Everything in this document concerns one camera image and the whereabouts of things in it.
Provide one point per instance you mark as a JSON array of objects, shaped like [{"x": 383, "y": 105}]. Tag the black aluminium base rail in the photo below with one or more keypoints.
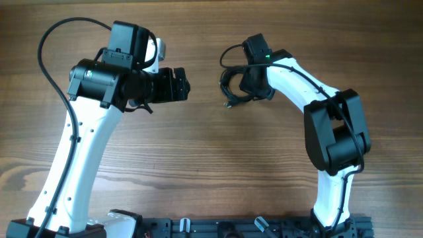
[{"x": 360, "y": 227}]

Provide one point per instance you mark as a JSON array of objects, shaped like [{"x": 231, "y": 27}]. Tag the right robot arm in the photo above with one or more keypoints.
[{"x": 336, "y": 134}]

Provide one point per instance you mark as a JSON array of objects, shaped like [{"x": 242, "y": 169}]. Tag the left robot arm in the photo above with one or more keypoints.
[{"x": 123, "y": 77}]

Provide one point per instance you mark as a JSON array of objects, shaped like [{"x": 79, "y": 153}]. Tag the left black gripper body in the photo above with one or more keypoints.
[{"x": 162, "y": 87}]

